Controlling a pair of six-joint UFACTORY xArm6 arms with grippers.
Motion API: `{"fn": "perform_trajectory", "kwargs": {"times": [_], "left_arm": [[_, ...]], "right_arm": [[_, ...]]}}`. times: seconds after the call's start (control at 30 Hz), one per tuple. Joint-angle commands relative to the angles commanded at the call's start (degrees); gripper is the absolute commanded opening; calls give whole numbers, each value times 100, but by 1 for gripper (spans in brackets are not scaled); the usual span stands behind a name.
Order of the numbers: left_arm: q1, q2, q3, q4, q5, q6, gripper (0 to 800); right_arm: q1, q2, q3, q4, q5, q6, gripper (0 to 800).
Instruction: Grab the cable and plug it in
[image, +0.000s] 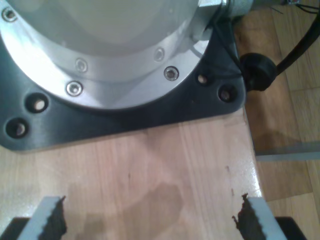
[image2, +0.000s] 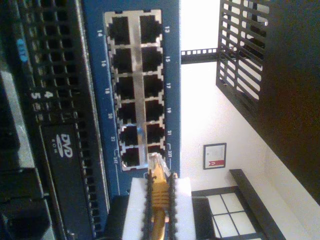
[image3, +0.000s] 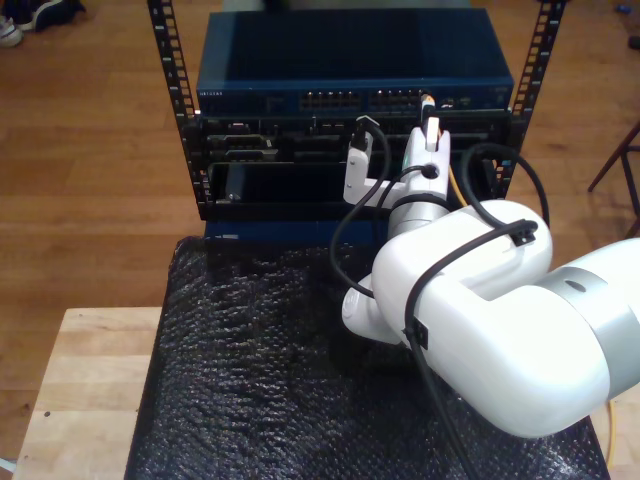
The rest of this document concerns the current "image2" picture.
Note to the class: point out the white grid sliding screen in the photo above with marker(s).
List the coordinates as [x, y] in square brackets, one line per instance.
[225, 215]

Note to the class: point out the dark wooden lintel beam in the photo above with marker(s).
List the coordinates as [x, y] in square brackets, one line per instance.
[255, 200]

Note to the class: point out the black rack server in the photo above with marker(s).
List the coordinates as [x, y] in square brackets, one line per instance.
[37, 125]

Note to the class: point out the black lattice panel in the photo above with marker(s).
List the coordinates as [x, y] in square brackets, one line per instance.
[218, 75]

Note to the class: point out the framed wall certificate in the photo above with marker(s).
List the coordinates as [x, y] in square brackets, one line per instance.
[215, 156]

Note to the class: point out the blue network switch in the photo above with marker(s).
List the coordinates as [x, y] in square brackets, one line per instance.
[172, 100]

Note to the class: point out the black perforated rack post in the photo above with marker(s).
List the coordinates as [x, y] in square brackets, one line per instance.
[197, 59]

